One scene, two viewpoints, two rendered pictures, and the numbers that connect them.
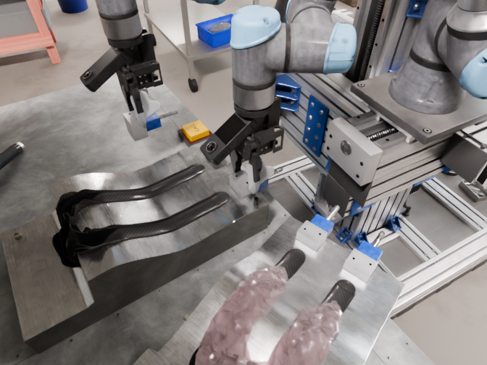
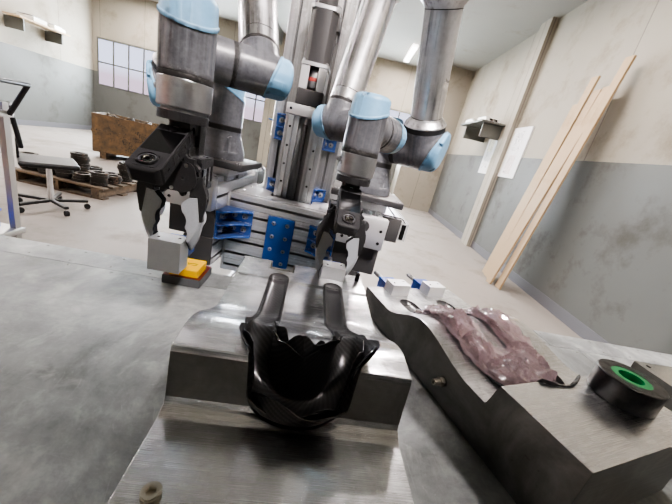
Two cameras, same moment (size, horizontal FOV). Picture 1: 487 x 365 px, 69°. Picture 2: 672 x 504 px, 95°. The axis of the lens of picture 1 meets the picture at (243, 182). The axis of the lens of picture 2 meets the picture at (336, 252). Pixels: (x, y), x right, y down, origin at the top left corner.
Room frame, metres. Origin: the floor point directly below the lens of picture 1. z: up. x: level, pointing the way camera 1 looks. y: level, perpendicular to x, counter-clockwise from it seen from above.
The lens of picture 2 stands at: (0.26, 0.57, 1.16)
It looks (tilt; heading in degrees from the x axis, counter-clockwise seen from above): 18 degrees down; 296
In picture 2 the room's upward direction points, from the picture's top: 13 degrees clockwise
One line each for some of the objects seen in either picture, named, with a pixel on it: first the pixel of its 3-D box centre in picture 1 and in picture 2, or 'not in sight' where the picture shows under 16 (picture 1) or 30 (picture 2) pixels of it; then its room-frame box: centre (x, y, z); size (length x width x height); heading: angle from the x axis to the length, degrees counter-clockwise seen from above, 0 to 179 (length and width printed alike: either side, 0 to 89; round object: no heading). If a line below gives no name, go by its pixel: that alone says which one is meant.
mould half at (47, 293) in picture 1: (137, 220); (294, 343); (0.46, 0.22, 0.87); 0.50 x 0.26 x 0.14; 123
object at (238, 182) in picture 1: (259, 179); (330, 267); (0.56, -0.04, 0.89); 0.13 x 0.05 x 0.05; 124
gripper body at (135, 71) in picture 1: (134, 61); (183, 153); (0.73, 0.24, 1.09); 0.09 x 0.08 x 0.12; 123
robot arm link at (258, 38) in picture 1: (256, 47); (366, 126); (0.55, -0.02, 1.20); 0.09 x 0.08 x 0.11; 89
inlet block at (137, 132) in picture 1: (153, 119); (180, 243); (0.73, 0.23, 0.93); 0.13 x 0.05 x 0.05; 124
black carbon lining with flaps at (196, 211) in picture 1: (141, 205); (308, 310); (0.46, 0.21, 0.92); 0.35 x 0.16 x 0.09; 123
